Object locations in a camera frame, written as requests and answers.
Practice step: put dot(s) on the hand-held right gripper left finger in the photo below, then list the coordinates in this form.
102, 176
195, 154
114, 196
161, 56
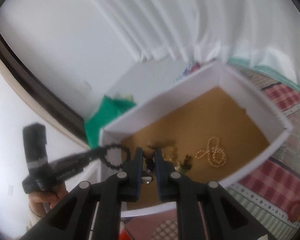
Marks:
132, 177

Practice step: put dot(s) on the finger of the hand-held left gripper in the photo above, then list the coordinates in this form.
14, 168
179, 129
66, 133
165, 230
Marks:
90, 155

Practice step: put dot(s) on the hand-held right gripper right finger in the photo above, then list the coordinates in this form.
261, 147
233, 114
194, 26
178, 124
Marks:
165, 177

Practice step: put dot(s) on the white cardboard box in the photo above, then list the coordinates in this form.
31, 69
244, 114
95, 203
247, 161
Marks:
190, 120

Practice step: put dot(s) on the person's left forearm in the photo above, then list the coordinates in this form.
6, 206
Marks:
35, 220

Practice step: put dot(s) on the person's left hand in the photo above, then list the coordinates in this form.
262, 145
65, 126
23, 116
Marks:
46, 200

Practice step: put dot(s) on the dark green beaded charm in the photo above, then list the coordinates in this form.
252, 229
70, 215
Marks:
187, 163

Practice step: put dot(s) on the green cloth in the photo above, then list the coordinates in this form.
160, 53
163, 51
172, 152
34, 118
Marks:
105, 115

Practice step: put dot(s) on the person's orange pants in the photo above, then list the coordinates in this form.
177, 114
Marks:
125, 235

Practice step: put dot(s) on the plaid patchwork mat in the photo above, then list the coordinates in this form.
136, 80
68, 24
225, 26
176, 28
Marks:
272, 175

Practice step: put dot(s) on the white curtain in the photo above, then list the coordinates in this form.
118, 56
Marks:
190, 17

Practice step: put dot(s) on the dark wooden door frame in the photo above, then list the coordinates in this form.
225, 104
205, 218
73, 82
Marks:
32, 80

